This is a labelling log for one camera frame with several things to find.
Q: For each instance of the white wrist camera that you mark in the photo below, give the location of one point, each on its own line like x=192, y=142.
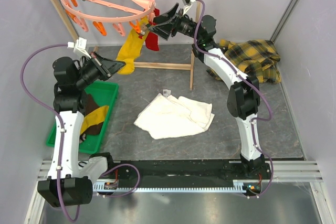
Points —
x=79, y=47
x=187, y=5

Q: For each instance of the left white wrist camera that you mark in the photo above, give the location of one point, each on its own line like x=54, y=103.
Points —
x=79, y=47

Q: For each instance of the yellow sock with reindeer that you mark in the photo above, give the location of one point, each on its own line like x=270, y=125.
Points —
x=130, y=50

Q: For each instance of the brown striped sock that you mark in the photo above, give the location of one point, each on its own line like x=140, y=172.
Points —
x=93, y=130

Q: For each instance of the wooden hanger stand frame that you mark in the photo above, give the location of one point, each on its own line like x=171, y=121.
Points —
x=151, y=65

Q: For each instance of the yellow plaid shirt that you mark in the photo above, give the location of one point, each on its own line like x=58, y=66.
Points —
x=255, y=58

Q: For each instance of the mustard yellow sock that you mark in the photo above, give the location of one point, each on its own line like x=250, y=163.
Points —
x=94, y=118

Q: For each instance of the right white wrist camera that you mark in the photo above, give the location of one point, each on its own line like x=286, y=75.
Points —
x=187, y=5

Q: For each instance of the green plastic bin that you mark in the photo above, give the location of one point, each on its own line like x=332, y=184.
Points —
x=101, y=97

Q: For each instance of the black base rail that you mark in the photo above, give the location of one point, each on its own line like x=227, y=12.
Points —
x=188, y=172

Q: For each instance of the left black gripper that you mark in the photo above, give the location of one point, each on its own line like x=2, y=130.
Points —
x=106, y=67

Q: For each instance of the red sock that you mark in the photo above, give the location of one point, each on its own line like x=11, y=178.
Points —
x=151, y=41

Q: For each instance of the pink round clip hanger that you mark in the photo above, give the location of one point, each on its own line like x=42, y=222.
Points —
x=117, y=13

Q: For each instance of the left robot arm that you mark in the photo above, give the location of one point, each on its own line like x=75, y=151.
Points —
x=66, y=184

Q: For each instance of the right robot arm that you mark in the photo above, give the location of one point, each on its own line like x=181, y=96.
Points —
x=244, y=96

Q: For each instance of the slotted aluminium cable duct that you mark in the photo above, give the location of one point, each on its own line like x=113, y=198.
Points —
x=106, y=187

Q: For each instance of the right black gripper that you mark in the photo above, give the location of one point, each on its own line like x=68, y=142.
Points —
x=164, y=30

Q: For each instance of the white folded towel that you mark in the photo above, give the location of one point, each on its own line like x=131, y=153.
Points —
x=171, y=117

